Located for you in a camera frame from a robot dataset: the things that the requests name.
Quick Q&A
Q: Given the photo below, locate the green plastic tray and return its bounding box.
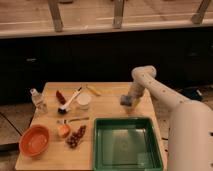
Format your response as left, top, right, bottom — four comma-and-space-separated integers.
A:
93, 117, 164, 171

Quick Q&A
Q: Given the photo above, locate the orange bowl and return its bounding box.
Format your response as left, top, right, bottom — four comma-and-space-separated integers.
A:
19, 124, 50, 157

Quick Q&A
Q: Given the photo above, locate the blue-grey sponge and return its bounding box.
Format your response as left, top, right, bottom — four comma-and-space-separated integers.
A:
120, 95, 134, 106

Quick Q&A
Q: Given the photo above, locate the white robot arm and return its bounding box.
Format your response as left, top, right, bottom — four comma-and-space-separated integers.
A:
128, 66, 213, 171

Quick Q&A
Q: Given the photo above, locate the purple grape bunch toy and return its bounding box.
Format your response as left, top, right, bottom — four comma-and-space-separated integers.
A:
66, 125, 86, 148

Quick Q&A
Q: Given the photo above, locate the wooden post middle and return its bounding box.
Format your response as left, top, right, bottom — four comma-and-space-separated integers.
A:
113, 0, 124, 29

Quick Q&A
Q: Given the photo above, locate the clear plastic bottle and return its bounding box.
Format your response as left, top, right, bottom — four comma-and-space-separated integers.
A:
30, 88, 47, 114

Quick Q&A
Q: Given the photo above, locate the wooden post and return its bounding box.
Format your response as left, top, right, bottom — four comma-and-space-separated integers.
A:
191, 0, 212, 24
113, 0, 124, 29
47, 0, 63, 32

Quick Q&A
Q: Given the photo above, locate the dark red sausage toy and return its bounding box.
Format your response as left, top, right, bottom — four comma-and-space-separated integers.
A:
56, 90, 66, 104

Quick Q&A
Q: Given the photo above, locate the yellow banana toy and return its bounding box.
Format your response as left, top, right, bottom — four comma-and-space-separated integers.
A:
86, 85, 101, 96

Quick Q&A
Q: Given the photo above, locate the metal spoon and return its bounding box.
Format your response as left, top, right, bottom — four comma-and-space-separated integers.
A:
57, 117, 89, 124

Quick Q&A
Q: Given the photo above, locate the wooden post left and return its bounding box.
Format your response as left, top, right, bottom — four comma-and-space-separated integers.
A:
47, 0, 63, 32

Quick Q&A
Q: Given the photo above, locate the wooden post right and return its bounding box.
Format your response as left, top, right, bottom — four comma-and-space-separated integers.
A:
191, 0, 212, 24

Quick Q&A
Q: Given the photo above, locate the white plastic cup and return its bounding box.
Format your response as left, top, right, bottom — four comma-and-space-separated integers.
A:
76, 93, 91, 110

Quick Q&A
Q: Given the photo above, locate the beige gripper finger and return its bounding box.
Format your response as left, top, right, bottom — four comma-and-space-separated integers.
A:
132, 98, 141, 110

